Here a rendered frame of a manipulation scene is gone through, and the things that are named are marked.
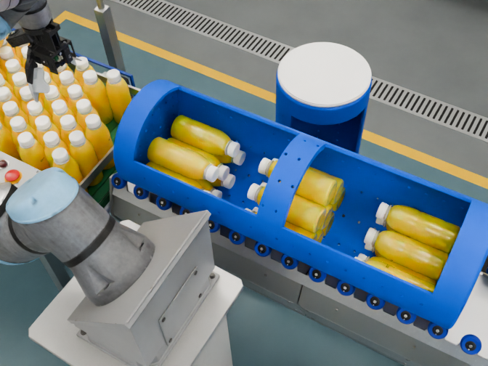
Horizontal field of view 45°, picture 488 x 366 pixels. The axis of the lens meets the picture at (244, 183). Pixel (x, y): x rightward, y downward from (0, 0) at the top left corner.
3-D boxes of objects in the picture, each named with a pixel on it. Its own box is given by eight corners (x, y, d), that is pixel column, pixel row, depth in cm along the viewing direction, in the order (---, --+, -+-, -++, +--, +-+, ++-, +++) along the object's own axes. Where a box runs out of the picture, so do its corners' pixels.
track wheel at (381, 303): (387, 298, 138) (388, 295, 139) (369, 289, 139) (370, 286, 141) (380, 314, 139) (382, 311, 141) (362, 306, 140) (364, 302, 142)
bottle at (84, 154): (88, 191, 170) (73, 152, 157) (75, 177, 173) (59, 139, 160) (108, 178, 173) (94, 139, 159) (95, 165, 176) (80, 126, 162)
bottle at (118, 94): (137, 122, 186) (127, 82, 172) (116, 127, 185) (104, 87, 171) (133, 107, 190) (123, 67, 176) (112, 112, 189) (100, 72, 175)
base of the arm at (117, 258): (111, 311, 100) (68, 273, 96) (83, 301, 112) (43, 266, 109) (167, 242, 106) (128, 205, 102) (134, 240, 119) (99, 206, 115)
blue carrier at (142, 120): (438, 354, 131) (481, 277, 110) (118, 200, 159) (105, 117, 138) (471, 264, 148) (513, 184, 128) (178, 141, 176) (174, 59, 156)
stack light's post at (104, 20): (155, 211, 275) (102, 12, 187) (147, 208, 276) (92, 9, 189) (160, 205, 277) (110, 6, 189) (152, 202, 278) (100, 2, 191)
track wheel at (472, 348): (484, 343, 130) (485, 338, 132) (464, 333, 132) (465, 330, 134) (476, 359, 132) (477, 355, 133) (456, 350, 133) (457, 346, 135)
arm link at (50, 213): (84, 255, 98) (22, 198, 93) (46, 270, 107) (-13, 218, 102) (121, 205, 106) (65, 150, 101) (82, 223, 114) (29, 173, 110)
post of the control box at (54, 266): (98, 348, 236) (12, 201, 156) (90, 344, 237) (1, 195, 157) (104, 340, 238) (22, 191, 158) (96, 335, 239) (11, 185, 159)
